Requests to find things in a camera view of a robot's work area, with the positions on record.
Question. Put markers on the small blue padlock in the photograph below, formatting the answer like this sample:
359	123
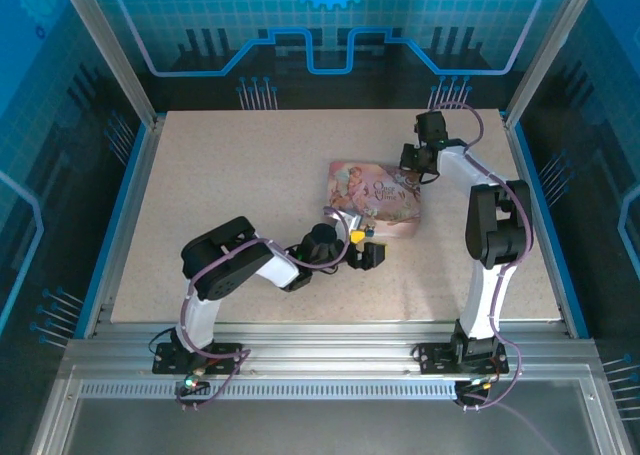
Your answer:
369	233

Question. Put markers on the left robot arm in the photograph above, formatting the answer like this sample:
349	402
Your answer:
200	320

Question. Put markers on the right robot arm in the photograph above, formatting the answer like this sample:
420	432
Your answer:
482	300

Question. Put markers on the pink fairy picture box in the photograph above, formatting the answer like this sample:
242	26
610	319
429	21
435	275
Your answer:
370	195

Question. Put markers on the slotted aluminium strip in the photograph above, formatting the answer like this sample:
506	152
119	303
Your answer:
270	389

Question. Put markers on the blue table edge strip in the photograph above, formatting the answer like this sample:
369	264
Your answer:
555	235
107	235

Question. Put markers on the dark grey metal panel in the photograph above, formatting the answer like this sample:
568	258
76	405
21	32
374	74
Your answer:
325	430

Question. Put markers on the aluminium table frame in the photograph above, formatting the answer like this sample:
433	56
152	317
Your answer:
325	347

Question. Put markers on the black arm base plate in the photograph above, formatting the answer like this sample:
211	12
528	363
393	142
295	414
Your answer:
167	357
430	357

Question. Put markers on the aluminium corner post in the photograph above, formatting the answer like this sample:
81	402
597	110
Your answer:
110	50
545	45

